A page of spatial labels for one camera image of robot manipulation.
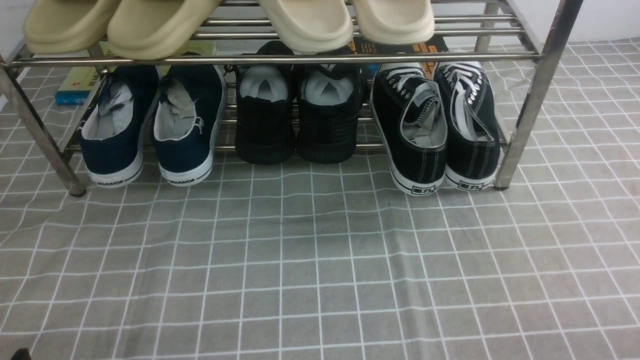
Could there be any black canvas sneaker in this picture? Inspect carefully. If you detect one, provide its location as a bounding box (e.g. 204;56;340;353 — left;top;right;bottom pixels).
433;61;501;192
369;63;448;196

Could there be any stainless steel shoe rack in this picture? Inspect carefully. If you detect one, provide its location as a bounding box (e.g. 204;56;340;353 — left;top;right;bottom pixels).
1;0;583;198

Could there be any grey checked floor cloth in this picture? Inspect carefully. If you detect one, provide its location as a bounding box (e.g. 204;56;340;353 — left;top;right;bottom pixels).
0;38;640;360

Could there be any black knit sneaker right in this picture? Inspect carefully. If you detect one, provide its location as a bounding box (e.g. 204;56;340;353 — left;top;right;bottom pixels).
296;63;368;164

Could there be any black knit sneaker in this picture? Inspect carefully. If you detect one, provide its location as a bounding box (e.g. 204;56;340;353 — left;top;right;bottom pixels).
296;63;368;164
230;63;296;166

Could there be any black knit sneaker left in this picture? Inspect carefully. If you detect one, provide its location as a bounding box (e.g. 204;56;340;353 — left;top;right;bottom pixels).
230;63;296;166

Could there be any navy sneaker right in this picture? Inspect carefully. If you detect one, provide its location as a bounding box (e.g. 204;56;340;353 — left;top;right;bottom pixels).
151;64;227;187

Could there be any navy sneaker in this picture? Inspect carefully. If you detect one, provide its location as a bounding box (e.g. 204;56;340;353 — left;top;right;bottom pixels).
76;64;160;189
151;64;227;187

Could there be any cream slipper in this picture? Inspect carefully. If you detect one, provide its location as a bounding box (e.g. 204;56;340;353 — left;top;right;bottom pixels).
258;0;354;53
350;0;435;45

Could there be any cream slipper far right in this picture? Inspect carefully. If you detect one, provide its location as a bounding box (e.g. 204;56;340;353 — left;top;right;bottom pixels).
350;0;435;45

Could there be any black book orange text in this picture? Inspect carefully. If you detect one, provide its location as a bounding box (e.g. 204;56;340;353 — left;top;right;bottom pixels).
348;36;450;80

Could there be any navy sneaker left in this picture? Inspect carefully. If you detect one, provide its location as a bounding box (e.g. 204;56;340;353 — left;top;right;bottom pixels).
76;64;160;189

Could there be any beige slipper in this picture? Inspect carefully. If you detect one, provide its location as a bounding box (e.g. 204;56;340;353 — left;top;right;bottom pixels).
23;0;121;55
107;0;222;60

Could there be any beige slipper far left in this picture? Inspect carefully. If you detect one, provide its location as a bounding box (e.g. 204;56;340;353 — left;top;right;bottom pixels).
23;0;121;55

